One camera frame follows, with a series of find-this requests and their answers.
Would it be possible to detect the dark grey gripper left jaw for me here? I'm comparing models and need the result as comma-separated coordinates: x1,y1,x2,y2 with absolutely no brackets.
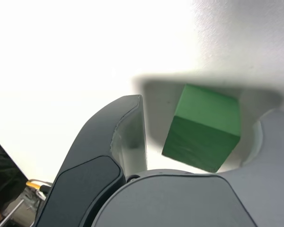
34,94,149,227

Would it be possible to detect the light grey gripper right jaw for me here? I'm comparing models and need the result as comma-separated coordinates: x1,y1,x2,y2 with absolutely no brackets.
92,108,284,227

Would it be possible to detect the green cube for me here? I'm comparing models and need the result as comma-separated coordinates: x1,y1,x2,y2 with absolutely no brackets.
161,84,242,174

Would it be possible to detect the yellow capped cable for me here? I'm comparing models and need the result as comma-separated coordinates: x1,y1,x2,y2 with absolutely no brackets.
25,178,53,192

